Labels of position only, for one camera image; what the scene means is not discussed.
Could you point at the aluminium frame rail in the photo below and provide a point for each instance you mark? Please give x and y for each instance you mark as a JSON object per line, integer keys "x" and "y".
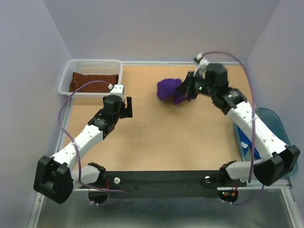
{"x": 52, "y": 136}

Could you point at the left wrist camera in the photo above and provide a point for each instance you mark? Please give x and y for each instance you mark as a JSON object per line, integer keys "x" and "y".
{"x": 118, "y": 90}

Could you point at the purple towel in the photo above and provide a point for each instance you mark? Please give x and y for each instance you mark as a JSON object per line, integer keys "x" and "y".
{"x": 166, "y": 89}

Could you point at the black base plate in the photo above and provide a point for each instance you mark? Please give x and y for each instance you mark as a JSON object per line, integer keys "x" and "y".
{"x": 168, "y": 184}

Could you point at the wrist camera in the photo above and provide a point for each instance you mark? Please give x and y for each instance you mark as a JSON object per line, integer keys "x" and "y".
{"x": 202, "y": 63}
{"x": 118, "y": 90}

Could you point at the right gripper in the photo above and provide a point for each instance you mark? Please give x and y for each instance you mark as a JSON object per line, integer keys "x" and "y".
{"x": 185, "y": 88}

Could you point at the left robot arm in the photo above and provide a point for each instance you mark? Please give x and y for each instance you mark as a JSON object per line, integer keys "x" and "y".
{"x": 58, "y": 175}

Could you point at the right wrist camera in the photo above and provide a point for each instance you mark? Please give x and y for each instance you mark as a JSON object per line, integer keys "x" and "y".
{"x": 202, "y": 63}

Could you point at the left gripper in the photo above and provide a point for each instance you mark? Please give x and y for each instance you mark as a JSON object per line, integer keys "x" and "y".
{"x": 127, "y": 111}

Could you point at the white plastic mesh basket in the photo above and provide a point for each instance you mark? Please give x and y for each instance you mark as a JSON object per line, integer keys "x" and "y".
{"x": 89, "y": 67}

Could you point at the teal translucent plastic bin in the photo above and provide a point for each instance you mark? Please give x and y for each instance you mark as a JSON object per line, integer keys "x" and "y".
{"x": 264, "y": 118}

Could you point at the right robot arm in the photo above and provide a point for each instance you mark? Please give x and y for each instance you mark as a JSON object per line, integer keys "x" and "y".
{"x": 276, "y": 157}

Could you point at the blue towel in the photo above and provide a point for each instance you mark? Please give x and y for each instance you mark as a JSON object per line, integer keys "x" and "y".
{"x": 246, "y": 144}

